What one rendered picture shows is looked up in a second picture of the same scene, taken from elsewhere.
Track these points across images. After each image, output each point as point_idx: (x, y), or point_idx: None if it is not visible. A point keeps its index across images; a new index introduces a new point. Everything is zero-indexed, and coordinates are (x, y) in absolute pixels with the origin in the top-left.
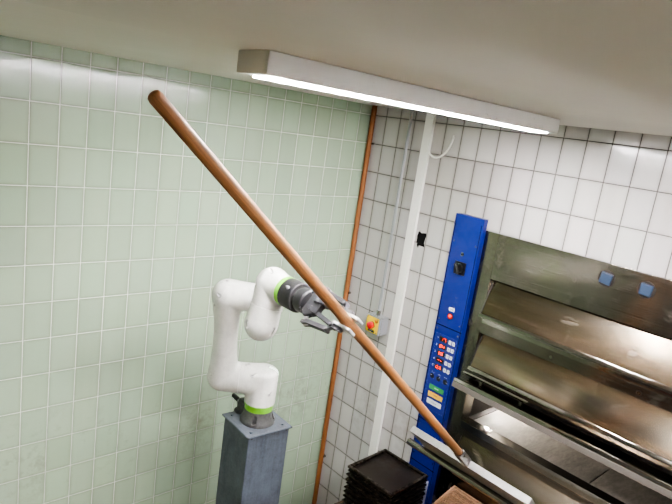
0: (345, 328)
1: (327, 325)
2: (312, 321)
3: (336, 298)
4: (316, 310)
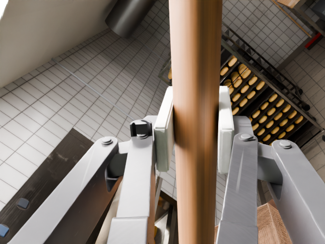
0: (226, 93)
1: (262, 154)
2: (323, 223)
3: (86, 177)
4: (227, 226)
